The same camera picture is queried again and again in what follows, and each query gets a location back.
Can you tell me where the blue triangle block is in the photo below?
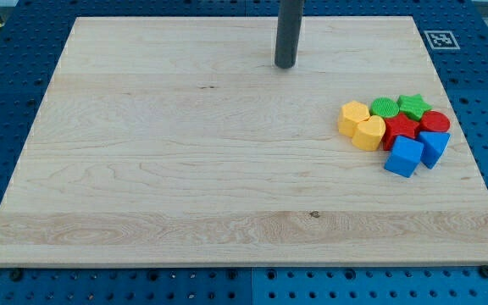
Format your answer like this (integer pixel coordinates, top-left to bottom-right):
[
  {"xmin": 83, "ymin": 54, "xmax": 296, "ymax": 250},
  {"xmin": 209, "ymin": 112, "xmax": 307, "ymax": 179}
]
[{"xmin": 417, "ymin": 131, "xmax": 451, "ymax": 169}]

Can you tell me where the green star block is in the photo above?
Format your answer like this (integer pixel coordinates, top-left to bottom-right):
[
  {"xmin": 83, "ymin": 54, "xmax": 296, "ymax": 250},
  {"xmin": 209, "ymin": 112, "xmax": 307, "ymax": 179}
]
[{"xmin": 397, "ymin": 94, "xmax": 432, "ymax": 121}]

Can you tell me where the white fiducial marker tag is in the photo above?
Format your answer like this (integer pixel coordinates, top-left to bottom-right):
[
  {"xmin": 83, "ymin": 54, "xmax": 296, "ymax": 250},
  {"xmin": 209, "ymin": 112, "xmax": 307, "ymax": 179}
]
[{"xmin": 424, "ymin": 30, "xmax": 460, "ymax": 50}]

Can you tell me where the green cylinder block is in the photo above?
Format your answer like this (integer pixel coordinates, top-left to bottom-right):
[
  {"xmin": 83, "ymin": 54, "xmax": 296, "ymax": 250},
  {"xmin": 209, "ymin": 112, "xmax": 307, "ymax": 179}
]
[{"xmin": 370, "ymin": 97, "xmax": 400, "ymax": 119}]

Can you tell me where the red cylinder block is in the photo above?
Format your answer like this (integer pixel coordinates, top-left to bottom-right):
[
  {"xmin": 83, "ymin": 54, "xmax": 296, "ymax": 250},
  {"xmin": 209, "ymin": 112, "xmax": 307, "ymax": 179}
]
[{"xmin": 419, "ymin": 110, "xmax": 451, "ymax": 132}]

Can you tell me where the grey cylindrical pointer rod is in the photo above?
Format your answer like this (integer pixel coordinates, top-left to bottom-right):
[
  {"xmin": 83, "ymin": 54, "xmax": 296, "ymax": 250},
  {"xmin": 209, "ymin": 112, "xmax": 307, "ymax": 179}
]
[{"xmin": 274, "ymin": 0, "xmax": 305, "ymax": 69}]

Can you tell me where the light wooden board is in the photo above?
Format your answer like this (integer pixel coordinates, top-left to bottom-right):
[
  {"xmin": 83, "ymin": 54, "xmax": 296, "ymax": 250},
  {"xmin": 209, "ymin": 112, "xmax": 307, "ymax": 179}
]
[{"xmin": 0, "ymin": 16, "xmax": 488, "ymax": 268}]

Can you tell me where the red star block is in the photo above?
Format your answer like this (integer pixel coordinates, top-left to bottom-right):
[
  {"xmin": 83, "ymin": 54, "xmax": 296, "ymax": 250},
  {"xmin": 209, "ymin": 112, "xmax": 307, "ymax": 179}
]
[{"xmin": 382, "ymin": 113, "xmax": 419, "ymax": 151}]

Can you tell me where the yellow hexagon block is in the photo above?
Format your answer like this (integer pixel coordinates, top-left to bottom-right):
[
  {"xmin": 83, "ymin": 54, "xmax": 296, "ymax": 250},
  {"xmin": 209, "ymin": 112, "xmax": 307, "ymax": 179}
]
[{"xmin": 337, "ymin": 101, "xmax": 370, "ymax": 137}]

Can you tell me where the yellow heart block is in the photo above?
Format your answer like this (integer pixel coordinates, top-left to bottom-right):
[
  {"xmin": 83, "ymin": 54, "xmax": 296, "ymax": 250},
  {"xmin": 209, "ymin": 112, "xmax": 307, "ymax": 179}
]
[{"xmin": 352, "ymin": 115, "xmax": 386, "ymax": 151}]

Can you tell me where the blue cube block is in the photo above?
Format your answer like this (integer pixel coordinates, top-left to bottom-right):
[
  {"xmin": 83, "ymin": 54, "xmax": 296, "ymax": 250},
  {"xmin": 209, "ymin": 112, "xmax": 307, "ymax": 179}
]
[{"xmin": 384, "ymin": 136, "xmax": 424, "ymax": 178}]

